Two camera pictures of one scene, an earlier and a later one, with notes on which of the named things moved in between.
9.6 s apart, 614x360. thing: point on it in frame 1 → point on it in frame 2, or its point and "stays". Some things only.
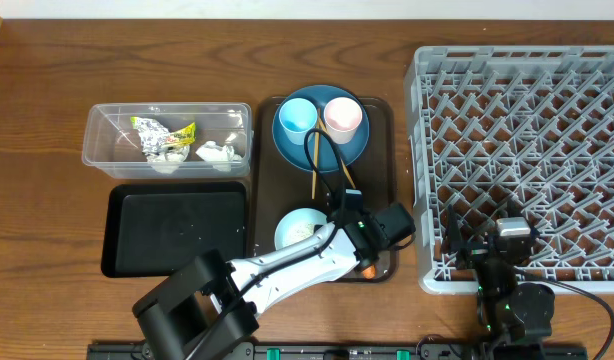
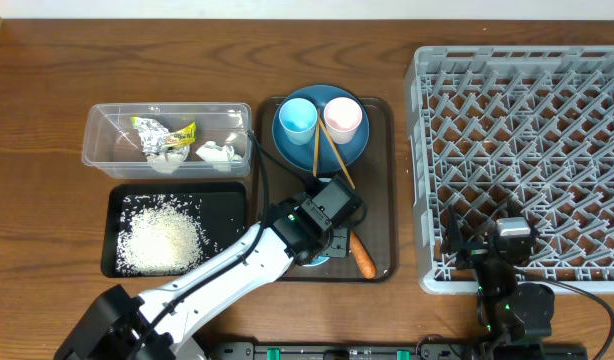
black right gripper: [453, 242] stays
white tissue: [220, 158] stays
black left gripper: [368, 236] → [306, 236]
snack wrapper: [163, 149] stays
